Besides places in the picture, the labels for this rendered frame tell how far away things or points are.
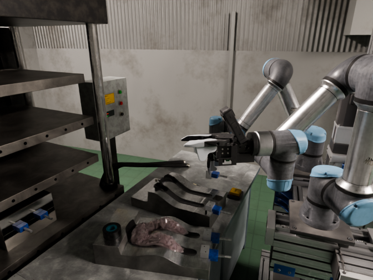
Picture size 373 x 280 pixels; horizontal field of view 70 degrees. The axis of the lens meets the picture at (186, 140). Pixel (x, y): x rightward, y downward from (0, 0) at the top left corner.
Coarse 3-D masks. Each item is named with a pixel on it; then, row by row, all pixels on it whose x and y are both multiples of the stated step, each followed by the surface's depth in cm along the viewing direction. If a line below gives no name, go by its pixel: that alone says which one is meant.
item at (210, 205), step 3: (210, 201) 142; (207, 204) 139; (210, 204) 139; (213, 204) 139; (207, 207) 138; (210, 207) 137; (213, 207) 139; (216, 207) 139; (219, 207) 139; (207, 210) 139; (210, 210) 138; (213, 210) 138; (216, 210) 137; (219, 210) 137; (213, 213) 138; (216, 213) 137; (219, 213) 137; (228, 213) 136
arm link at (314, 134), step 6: (312, 126) 148; (306, 132) 144; (312, 132) 142; (318, 132) 142; (324, 132) 142; (312, 138) 142; (318, 138) 141; (324, 138) 142; (312, 144) 142; (318, 144) 142; (324, 144) 144; (306, 150) 145; (312, 150) 143; (318, 150) 143
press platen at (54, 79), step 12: (0, 72) 160; (12, 72) 160; (24, 72) 160; (36, 72) 160; (48, 72) 160; (60, 72) 160; (0, 84) 116; (12, 84) 119; (24, 84) 124; (36, 84) 129; (48, 84) 135; (60, 84) 141; (0, 96) 115
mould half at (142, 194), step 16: (176, 176) 164; (144, 192) 161; (160, 192) 148; (176, 192) 153; (208, 192) 156; (224, 192) 155; (144, 208) 154; (160, 208) 148; (176, 208) 143; (192, 208) 141; (192, 224) 141; (208, 224) 136
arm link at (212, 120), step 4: (212, 116) 156; (216, 116) 156; (212, 120) 152; (216, 120) 151; (220, 120) 152; (212, 124) 153; (216, 124) 152; (220, 124) 153; (212, 128) 154; (216, 128) 153; (220, 128) 153; (212, 132) 155; (216, 132) 154; (220, 132) 155
